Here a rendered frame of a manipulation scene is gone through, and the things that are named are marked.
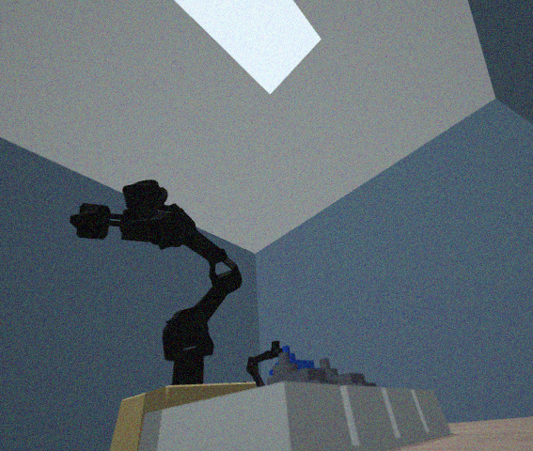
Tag white flat panel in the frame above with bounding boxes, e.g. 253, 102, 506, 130
138, 352, 451, 451

